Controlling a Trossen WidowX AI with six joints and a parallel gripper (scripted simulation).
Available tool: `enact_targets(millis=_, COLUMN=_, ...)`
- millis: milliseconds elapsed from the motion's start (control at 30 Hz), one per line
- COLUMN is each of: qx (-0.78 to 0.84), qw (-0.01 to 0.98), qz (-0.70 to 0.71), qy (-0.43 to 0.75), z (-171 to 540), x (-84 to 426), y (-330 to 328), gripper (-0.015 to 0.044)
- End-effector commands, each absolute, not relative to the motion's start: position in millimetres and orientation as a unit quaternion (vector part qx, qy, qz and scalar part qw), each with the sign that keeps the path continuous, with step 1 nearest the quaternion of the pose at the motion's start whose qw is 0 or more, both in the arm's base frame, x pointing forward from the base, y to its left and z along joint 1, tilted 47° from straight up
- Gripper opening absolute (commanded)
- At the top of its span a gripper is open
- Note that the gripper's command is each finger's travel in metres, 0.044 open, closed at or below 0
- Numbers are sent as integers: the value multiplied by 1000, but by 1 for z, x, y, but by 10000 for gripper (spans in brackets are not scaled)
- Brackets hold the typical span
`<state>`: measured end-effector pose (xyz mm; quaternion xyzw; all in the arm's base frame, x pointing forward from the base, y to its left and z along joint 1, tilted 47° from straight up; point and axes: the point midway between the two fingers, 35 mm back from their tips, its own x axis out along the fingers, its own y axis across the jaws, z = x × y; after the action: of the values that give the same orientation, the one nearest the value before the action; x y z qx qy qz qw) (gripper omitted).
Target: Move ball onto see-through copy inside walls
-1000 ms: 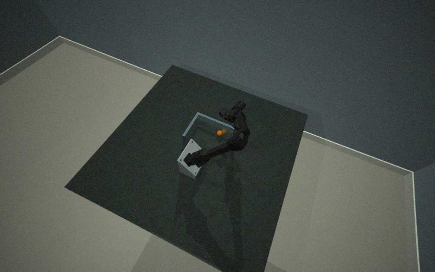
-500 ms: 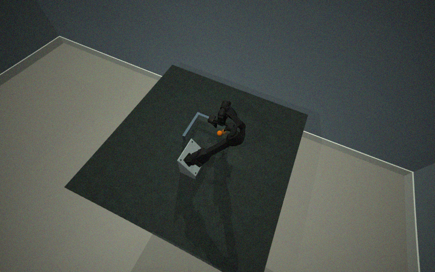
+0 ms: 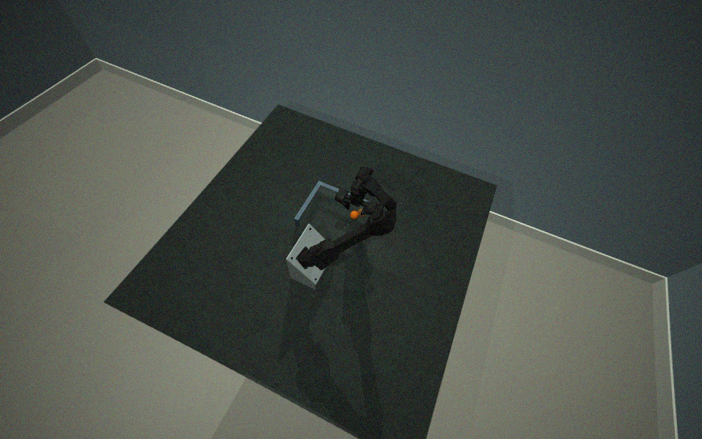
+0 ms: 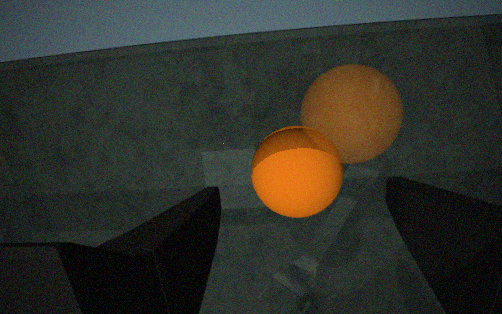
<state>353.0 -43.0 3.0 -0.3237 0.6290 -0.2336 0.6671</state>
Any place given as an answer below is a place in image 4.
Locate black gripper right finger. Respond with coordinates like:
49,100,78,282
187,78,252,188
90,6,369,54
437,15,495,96
385,177,502,314

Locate low clear glass walls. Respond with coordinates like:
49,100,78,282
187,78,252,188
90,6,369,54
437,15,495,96
0,15,502,70

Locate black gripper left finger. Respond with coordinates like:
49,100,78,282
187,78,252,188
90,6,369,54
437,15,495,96
0,186,221,314

